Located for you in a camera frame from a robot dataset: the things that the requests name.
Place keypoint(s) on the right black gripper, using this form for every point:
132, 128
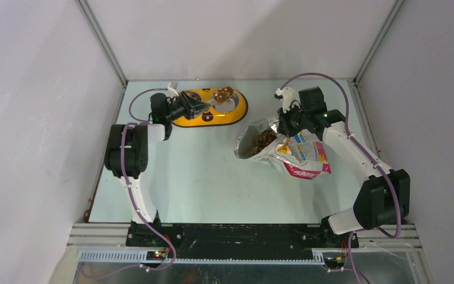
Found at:
284, 125

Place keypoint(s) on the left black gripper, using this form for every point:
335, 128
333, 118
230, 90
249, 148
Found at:
191, 106

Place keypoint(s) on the yellow double pet bowl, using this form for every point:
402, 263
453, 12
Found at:
229, 107

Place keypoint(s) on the pet food bag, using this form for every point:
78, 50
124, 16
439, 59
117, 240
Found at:
301, 156

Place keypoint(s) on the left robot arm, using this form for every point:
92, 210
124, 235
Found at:
126, 154

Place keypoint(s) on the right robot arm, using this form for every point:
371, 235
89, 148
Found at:
384, 194

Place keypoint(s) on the brown pet food kibble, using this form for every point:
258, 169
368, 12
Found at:
263, 140

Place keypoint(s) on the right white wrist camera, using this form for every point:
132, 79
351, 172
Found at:
288, 96

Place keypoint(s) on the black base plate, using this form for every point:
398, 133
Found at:
260, 242

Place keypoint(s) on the aluminium frame rail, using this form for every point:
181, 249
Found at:
107, 242

